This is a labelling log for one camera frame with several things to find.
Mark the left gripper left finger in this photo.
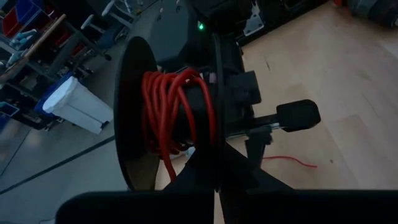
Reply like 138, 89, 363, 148
163, 148, 219, 191

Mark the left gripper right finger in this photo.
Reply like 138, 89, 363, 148
216, 142, 294, 191

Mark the black wire spool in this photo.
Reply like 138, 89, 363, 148
113, 32, 226, 191

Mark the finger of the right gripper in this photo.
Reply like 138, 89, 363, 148
244, 128, 274, 169

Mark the thin red wire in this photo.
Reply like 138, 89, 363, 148
141, 68, 318, 182

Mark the grey metal corner plate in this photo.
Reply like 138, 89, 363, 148
243, 2, 266, 37

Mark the blue storage bin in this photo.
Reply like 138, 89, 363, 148
12, 0, 43, 24

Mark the white plastic container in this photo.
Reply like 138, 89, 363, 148
42, 76, 114, 135

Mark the office chair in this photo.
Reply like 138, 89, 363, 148
80, 0, 137, 62

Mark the wooden table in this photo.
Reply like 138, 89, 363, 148
0, 14, 68, 83

